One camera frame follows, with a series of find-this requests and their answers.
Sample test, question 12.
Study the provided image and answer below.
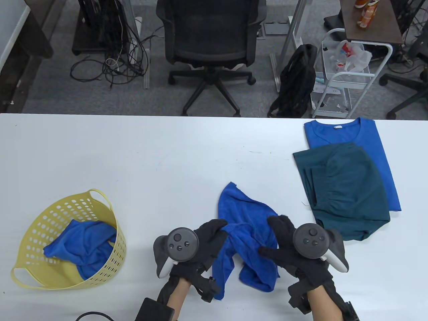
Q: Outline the person's right hand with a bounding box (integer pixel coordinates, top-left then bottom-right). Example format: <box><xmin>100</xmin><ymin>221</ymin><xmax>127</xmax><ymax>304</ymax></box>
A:
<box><xmin>258</xmin><ymin>215</ymin><xmax>333</xmax><ymax>291</ymax></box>

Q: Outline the person's left hand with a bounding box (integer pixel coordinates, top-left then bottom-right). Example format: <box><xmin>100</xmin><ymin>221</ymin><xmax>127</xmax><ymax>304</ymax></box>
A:
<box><xmin>169</xmin><ymin>219</ymin><xmax>229</xmax><ymax>285</ymax></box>

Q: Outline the blue towel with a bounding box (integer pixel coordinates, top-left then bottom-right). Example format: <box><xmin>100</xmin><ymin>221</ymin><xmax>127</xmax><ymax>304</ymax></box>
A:
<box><xmin>212</xmin><ymin>182</ymin><xmax>281</xmax><ymax>301</ymax></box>

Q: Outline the dark teal towel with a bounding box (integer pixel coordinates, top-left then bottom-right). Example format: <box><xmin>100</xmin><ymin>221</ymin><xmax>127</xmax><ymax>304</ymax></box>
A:
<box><xmin>293</xmin><ymin>142</ymin><xmax>391</xmax><ymax>242</ymax></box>

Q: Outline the smooth blue clothes piece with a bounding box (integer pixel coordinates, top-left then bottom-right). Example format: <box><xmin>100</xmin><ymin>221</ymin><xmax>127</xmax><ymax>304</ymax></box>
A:
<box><xmin>43</xmin><ymin>219</ymin><xmax>117</xmax><ymax>280</ymax></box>

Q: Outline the blue t-shirt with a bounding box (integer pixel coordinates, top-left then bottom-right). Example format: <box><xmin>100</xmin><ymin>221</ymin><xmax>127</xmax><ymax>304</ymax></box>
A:
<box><xmin>304</xmin><ymin>118</ymin><xmax>402</xmax><ymax>212</ymax></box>

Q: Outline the yellow laundry basket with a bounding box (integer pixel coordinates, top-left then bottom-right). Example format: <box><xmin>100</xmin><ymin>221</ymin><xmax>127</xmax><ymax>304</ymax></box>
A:
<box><xmin>11</xmin><ymin>189</ymin><xmax>127</xmax><ymax>290</ymax></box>

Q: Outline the person's left forearm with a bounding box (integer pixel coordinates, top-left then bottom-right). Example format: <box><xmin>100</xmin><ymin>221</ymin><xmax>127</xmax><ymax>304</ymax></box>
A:
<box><xmin>166</xmin><ymin>279</ymin><xmax>191</xmax><ymax>315</ymax></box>

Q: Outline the person's right forearm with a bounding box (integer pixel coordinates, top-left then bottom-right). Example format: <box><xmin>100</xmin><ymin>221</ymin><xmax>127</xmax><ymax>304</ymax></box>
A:
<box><xmin>308</xmin><ymin>286</ymin><xmax>345</xmax><ymax>321</ymax></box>

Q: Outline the black left forearm box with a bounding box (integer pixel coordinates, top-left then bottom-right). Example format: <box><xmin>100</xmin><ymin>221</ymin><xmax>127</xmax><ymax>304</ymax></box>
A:
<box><xmin>135</xmin><ymin>298</ymin><xmax>175</xmax><ymax>321</ymax></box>

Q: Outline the black right forearm sensor module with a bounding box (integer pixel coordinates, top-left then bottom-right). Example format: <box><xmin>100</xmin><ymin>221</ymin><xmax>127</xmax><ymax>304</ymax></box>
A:
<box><xmin>344</xmin><ymin>301</ymin><xmax>360</xmax><ymax>321</ymax></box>

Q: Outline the black backpack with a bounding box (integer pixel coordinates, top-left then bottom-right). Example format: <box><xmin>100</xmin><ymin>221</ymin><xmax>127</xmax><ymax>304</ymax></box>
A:
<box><xmin>267</xmin><ymin>43</ymin><xmax>318</xmax><ymax>118</ymax></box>

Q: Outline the grey metal desk leg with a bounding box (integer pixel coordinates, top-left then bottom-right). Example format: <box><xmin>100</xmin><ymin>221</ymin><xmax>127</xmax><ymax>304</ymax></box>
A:
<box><xmin>132</xmin><ymin>0</ymin><xmax>151</xmax><ymax>89</ymax></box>
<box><xmin>270</xmin><ymin>0</ymin><xmax>307</xmax><ymax>93</ymax></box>

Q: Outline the white utility cart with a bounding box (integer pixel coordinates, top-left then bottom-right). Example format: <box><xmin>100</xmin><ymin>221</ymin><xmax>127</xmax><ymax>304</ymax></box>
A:
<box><xmin>310</xmin><ymin>28</ymin><xmax>394</xmax><ymax>119</ymax></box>

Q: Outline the black mesh office chair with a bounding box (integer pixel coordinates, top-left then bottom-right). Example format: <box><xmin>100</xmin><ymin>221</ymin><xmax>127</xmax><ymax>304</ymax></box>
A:
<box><xmin>156</xmin><ymin>0</ymin><xmax>267</xmax><ymax>117</ymax></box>

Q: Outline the black swivel chair base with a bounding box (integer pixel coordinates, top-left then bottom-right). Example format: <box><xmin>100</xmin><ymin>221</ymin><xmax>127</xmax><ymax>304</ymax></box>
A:
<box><xmin>379</xmin><ymin>32</ymin><xmax>428</xmax><ymax>120</ymax></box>

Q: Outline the white plastic bag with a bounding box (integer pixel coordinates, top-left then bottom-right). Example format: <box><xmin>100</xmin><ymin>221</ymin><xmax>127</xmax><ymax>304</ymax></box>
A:
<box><xmin>322</xmin><ymin>39</ymin><xmax>372</xmax><ymax>73</ymax></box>

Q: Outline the black flat stand base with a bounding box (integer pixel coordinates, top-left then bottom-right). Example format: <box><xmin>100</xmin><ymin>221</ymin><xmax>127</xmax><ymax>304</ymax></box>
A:
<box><xmin>324</xmin><ymin>15</ymin><xmax>345</xmax><ymax>30</ymax></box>

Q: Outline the black computer tower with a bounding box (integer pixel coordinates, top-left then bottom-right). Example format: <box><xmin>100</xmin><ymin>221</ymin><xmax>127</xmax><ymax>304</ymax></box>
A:
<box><xmin>72</xmin><ymin>0</ymin><xmax>131</xmax><ymax>56</ymax></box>

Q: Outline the brown side table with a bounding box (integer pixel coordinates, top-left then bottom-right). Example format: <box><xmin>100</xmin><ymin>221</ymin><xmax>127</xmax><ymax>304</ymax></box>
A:
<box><xmin>340</xmin><ymin>0</ymin><xmax>404</xmax><ymax>44</ymax></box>

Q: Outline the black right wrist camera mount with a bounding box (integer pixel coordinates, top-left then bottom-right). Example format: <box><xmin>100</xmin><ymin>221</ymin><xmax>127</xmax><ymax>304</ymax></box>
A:
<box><xmin>288</xmin><ymin>279</ymin><xmax>312</xmax><ymax>315</ymax></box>

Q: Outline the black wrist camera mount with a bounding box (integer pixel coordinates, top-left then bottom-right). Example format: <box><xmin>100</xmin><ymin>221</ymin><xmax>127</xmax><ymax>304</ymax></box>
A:
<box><xmin>288</xmin><ymin>279</ymin><xmax>312</xmax><ymax>315</ymax></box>
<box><xmin>197</xmin><ymin>277</ymin><xmax>222</xmax><ymax>303</ymax></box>

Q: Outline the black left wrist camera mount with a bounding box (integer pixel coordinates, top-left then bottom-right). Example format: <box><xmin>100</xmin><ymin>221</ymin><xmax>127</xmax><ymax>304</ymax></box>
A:
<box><xmin>197</xmin><ymin>277</ymin><xmax>222</xmax><ymax>303</ymax></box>

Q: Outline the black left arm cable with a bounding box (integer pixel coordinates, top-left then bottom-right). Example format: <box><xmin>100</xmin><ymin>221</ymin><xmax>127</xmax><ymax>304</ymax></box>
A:
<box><xmin>75</xmin><ymin>312</ymin><xmax>116</xmax><ymax>321</ymax></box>

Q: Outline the black floor cable bundle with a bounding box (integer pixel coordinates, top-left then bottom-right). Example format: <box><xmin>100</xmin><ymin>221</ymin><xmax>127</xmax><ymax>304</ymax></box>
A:
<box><xmin>70</xmin><ymin>20</ymin><xmax>151</xmax><ymax>91</ymax></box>

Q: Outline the grey metal base plate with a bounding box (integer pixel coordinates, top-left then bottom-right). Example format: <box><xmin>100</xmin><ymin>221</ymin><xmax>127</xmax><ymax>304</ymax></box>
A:
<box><xmin>263</xmin><ymin>22</ymin><xmax>290</xmax><ymax>35</ymax></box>

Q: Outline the black cable tangle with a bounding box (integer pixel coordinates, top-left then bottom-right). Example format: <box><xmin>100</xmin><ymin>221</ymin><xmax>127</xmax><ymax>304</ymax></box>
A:
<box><xmin>390</xmin><ymin>0</ymin><xmax>428</xmax><ymax>74</ymax></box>

